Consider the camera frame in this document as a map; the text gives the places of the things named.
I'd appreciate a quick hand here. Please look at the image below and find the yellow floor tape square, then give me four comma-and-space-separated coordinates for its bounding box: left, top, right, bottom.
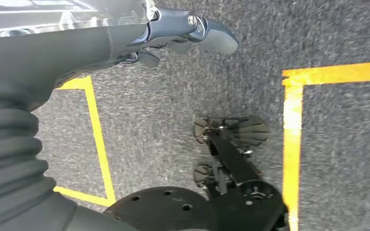
281, 60, 370, 231

